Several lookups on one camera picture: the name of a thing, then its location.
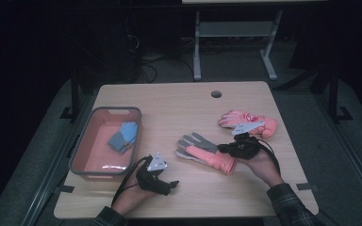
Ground pink ski glove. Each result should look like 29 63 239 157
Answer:
218 109 278 139
174 132 238 176

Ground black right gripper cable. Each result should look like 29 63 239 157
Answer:
256 137 282 174

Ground white metal stand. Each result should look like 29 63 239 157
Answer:
192 8 285 82

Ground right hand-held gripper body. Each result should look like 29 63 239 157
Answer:
225 120 267 160

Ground pink plastic basin grey rim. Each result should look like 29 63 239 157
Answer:
69 105 143 182

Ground metal floor rail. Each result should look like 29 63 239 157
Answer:
20 93 92 226
314 93 362 218

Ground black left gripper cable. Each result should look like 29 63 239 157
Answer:
110 154 155 203

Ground black metal stand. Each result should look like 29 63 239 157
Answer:
59 67 83 122
326 65 354 123

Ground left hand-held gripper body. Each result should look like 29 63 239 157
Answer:
135 152 172 197

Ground person's left hand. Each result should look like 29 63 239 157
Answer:
110 171 155 217

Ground grey tape strip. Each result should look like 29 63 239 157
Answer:
296 183 321 193
54 185 75 194

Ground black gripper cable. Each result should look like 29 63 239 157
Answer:
110 154 155 203
256 137 282 174

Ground cables on floor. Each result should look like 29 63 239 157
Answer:
126 32 196 85

